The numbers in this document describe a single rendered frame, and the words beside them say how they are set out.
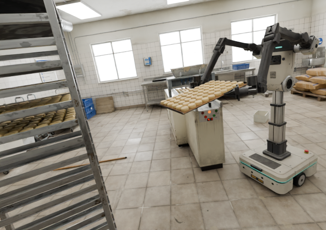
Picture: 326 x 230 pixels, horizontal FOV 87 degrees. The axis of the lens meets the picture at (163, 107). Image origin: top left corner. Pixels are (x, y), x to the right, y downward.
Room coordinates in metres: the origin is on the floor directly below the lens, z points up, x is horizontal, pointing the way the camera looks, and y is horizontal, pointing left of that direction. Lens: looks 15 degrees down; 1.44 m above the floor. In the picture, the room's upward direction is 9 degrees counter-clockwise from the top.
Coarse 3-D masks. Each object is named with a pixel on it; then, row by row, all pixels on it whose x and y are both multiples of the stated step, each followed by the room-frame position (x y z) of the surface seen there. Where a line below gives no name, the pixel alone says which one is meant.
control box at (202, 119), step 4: (212, 108) 1.92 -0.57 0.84; (216, 108) 1.90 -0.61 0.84; (200, 112) 1.89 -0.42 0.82; (204, 112) 1.89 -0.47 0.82; (212, 112) 1.89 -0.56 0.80; (216, 112) 1.89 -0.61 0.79; (200, 116) 1.89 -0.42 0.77; (208, 116) 1.89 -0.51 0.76; (212, 116) 1.89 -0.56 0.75; (216, 116) 1.90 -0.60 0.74; (200, 120) 1.89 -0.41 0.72; (204, 120) 1.89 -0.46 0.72
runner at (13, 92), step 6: (42, 84) 0.74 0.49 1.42; (48, 84) 0.75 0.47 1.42; (54, 84) 0.76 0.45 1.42; (60, 84) 0.77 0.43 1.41; (66, 84) 0.78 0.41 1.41; (6, 90) 0.69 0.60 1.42; (12, 90) 0.70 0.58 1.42; (18, 90) 0.71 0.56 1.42; (24, 90) 0.72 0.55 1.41; (30, 90) 0.72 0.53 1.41; (36, 90) 0.73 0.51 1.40; (42, 90) 0.74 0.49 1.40; (0, 96) 0.68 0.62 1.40; (6, 96) 0.69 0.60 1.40; (12, 96) 0.70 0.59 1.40
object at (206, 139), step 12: (204, 108) 1.96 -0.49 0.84; (192, 120) 2.07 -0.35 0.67; (216, 120) 1.93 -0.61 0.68; (192, 132) 2.15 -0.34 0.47; (204, 132) 1.92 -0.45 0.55; (216, 132) 1.93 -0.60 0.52; (192, 144) 2.24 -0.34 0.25; (204, 144) 1.92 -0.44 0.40; (216, 144) 1.93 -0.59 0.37; (204, 156) 1.92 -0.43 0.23; (216, 156) 1.93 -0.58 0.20; (204, 168) 1.95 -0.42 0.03; (216, 168) 1.96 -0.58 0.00
